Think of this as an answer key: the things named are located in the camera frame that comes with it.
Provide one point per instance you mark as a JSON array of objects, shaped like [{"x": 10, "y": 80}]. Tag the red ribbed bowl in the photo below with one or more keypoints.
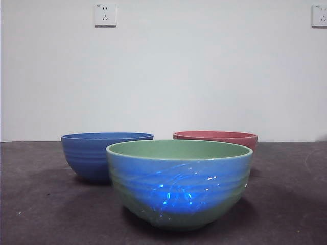
[{"x": 217, "y": 134}]

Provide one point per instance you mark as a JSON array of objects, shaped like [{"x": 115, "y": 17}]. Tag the green ribbed bowl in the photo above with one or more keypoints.
[{"x": 178, "y": 214}]

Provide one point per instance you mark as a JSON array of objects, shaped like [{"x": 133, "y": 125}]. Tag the blue ribbed bowl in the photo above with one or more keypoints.
[{"x": 84, "y": 158}]

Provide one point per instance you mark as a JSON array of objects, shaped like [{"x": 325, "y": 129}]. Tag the white wall socket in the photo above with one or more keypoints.
[
  {"x": 320, "y": 15},
  {"x": 105, "y": 15}
]

